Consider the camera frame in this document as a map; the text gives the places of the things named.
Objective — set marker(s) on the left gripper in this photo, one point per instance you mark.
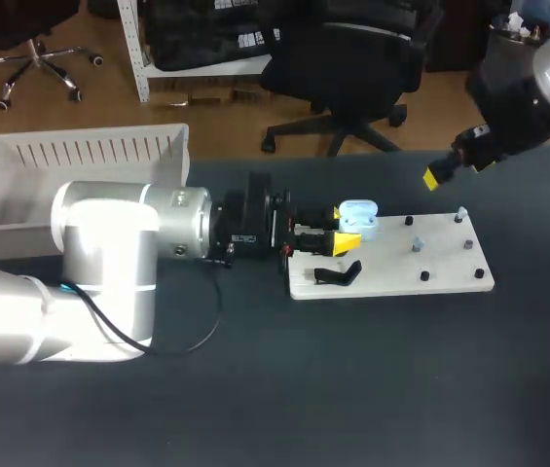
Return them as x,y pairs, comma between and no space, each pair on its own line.
247,219

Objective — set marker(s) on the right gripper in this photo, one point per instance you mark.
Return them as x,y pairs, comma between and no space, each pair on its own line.
479,143

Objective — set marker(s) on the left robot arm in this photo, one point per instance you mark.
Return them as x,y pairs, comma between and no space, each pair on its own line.
104,233

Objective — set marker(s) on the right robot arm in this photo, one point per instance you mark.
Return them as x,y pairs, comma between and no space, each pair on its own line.
523,104

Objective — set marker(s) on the pale blue earbud case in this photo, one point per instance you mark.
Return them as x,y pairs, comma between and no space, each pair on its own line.
358,220

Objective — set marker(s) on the white plate with black stands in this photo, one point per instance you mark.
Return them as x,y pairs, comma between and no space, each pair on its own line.
401,272

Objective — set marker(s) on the black office chair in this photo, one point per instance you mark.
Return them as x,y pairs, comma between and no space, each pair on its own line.
347,73

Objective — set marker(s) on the black waste bin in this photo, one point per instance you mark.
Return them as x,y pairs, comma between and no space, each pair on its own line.
513,39

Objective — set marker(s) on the black bag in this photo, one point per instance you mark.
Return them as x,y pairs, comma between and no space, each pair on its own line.
206,34

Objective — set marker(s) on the white metal shelf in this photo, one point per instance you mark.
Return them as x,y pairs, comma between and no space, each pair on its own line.
140,63

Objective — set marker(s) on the grey slotted basket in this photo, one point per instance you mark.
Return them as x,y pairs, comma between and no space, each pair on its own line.
84,153

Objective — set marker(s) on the office chair with chrome base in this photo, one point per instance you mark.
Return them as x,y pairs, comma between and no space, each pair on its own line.
36,53

